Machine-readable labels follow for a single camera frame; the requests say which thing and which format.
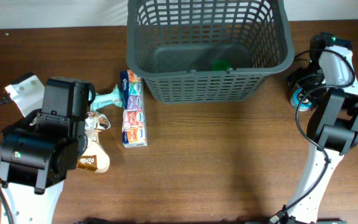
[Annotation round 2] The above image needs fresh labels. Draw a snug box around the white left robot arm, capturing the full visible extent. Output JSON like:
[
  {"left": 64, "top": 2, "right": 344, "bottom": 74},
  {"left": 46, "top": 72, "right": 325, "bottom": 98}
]
[{"left": 0, "top": 72, "right": 96, "bottom": 223}]

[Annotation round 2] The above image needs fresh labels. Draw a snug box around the mint green wipes packet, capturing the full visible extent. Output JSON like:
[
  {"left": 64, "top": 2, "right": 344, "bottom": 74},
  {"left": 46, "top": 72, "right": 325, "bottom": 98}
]
[{"left": 89, "top": 85, "right": 124, "bottom": 111}]

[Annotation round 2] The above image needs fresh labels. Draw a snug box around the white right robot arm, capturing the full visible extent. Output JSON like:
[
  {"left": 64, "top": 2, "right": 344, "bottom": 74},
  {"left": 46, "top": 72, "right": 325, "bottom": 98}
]
[{"left": 269, "top": 32, "right": 358, "bottom": 223}]

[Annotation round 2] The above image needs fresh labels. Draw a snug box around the green capped jar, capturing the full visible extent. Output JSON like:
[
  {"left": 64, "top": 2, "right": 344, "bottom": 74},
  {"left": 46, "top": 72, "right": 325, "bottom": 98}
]
[{"left": 211, "top": 60, "right": 232, "bottom": 72}]

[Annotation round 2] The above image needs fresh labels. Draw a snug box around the colourful Kleenex tissue pack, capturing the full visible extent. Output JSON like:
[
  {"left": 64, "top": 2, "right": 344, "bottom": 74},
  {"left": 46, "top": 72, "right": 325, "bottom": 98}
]
[{"left": 120, "top": 70, "right": 147, "bottom": 148}]

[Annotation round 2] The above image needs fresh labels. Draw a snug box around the grey plastic lattice basket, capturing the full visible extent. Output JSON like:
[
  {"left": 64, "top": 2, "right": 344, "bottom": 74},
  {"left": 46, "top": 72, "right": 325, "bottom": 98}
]
[{"left": 126, "top": 0, "right": 295, "bottom": 104}]

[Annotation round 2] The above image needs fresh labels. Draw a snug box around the blue lidded round tin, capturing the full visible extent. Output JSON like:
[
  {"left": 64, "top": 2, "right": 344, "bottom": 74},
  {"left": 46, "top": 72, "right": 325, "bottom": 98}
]
[{"left": 290, "top": 88, "right": 312, "bottom": 112}]

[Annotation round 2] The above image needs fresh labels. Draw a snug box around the brown cream snack bag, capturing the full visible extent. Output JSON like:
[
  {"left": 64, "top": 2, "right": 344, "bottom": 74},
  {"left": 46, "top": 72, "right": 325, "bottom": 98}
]
[{"left": 76, "top": 111, "right": 111, "bottom": 173}]

